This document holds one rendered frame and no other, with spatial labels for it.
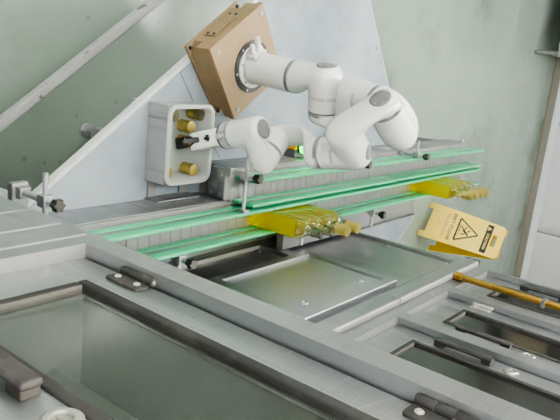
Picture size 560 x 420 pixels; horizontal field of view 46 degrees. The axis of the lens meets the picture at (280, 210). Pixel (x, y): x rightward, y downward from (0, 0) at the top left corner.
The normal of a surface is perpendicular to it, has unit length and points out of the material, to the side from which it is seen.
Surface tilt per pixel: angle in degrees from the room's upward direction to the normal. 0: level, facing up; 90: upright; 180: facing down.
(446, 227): 77
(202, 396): 90
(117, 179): 0
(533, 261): 90
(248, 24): 5
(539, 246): 90
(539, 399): 90
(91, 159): 0
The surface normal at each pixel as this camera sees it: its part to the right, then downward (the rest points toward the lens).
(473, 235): -0.25, -0.33
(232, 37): 0.79, 0.29
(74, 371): 0.11, -0.97
